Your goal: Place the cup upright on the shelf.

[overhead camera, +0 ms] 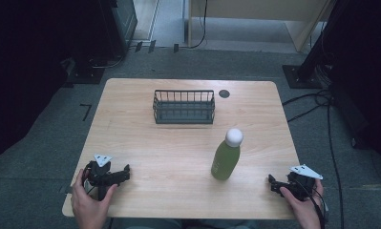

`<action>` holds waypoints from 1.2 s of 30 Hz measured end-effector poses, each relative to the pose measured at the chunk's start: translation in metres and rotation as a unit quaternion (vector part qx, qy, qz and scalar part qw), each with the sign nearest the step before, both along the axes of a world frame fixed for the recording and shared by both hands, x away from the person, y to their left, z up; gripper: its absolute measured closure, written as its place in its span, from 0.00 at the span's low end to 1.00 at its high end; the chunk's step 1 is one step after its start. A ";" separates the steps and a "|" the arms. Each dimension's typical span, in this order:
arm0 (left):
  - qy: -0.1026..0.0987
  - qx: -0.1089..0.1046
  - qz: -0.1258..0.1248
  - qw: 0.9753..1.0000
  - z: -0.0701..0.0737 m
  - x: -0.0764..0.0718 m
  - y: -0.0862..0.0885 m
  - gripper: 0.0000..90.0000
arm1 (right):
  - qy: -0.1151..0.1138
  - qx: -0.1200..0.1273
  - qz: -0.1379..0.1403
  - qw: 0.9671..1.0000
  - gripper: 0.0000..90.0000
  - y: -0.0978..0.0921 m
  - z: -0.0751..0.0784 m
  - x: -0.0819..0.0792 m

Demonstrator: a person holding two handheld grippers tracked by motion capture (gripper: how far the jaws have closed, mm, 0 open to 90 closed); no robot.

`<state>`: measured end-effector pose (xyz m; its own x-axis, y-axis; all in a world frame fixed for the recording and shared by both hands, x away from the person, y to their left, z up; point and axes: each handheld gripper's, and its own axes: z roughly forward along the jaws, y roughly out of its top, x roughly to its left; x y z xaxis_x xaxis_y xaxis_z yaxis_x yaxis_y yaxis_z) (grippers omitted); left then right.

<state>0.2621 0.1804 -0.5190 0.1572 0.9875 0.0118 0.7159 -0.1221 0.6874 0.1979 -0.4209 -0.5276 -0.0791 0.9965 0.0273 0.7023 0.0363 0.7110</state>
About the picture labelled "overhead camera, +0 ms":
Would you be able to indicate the dark round table grommet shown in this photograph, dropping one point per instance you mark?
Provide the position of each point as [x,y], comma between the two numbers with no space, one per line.
[224,93]

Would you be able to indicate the dark curtain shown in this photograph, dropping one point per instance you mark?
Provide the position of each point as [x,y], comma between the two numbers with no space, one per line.
[25,63]
[366,63]

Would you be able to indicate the light wooden cabinet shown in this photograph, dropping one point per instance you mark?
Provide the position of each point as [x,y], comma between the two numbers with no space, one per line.
[261,12]

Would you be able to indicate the black metal stand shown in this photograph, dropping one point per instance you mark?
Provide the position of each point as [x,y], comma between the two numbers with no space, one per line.
[312,63]

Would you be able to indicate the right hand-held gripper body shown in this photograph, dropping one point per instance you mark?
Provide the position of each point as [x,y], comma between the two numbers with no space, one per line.
[302,184]

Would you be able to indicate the person's right hand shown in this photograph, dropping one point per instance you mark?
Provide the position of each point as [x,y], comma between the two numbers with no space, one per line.
[304,208]

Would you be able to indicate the green bottle with white cap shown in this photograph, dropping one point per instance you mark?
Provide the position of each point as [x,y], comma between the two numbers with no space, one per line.
[227,157]

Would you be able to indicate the black equipment cabinet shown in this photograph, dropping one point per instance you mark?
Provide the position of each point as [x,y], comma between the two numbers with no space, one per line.
[122,25]

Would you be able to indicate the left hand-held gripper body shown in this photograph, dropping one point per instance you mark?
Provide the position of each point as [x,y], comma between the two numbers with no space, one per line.
[99,176]

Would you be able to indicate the black stand base plate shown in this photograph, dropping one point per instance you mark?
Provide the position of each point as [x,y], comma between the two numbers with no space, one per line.
[84,74]

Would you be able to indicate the person's left hand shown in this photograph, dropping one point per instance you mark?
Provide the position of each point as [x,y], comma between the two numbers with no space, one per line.
[88,205]

